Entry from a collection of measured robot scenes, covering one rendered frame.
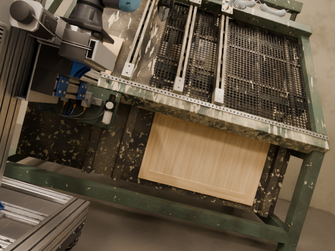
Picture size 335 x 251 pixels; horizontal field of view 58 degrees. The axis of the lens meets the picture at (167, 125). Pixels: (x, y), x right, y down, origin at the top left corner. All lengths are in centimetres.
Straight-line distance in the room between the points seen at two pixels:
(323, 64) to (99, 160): 348
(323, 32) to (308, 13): 33
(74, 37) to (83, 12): 32
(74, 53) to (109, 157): 131
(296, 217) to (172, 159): 95
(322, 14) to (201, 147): 317
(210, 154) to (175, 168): 28
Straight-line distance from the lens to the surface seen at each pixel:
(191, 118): 201
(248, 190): 241
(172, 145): 222
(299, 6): 355
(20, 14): 98
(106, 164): 227
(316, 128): 237
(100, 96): 196
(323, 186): 483
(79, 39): 106
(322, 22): 487
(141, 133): 222
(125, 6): 134
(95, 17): 138
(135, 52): 217
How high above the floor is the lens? 79
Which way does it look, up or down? 3 degrees down
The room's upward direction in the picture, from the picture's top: 15 degrees clockwise
